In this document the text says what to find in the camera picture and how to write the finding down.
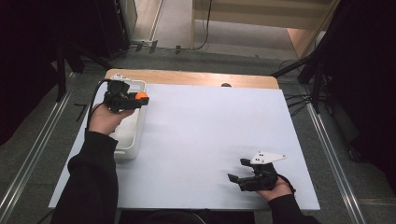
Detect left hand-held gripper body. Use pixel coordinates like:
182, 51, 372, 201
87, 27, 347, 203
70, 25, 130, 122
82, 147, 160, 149
102, 73, 138, 114

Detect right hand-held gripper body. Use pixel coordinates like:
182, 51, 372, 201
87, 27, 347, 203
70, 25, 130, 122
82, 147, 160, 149
237, 150, 289, 191

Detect white plastic bin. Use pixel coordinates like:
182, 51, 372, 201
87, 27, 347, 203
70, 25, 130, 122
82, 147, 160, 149
105, 78, 149, 161

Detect person's right hand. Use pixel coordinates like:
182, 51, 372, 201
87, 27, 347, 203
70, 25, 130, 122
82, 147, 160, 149
256, 175, 294, 201

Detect person's left hand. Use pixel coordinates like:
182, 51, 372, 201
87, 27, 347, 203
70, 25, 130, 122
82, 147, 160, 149
87, 103, 136, 136

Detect wooden table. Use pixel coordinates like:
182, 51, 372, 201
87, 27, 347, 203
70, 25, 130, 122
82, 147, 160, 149
104, 68, 280, 91

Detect white board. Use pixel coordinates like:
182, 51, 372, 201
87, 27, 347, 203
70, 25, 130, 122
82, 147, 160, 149
48, 80, 321, 213

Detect black metal stand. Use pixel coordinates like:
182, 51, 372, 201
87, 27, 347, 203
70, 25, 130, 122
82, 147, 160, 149
270, 46, 329, 115
54, 38, 114, 103

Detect dark equipment rack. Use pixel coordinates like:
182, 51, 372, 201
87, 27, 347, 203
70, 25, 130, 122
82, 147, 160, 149
92, 0, 138, 60

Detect black curtain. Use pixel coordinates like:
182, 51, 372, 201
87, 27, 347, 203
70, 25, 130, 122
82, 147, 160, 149
0, 0, 104, 147
314, 0, 396, 194

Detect light wooden cabinet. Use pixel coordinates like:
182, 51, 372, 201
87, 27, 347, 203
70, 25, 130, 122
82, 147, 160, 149
190, 0, 341, 61

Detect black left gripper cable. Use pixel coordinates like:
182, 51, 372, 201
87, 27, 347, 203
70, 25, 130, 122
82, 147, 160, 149
86, 78, 114, 129

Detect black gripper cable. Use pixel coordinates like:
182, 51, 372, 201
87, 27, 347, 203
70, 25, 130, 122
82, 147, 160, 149
275, 172, 297, 194
86, 78, 114, 129

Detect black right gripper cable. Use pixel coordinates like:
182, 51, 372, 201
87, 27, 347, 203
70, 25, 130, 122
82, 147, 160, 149
275, 172, 297, 194

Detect metal floor rail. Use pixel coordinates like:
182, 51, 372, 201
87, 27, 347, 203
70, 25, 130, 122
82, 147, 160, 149
305, 102, 368, 224
0, 72, 77, 220

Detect black floor cables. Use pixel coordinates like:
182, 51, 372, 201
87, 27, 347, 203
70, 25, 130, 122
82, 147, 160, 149
283, 92, 327, 119

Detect black hanging cable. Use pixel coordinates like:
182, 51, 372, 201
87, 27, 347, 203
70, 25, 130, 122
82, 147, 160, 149
190, 0, 214, 52

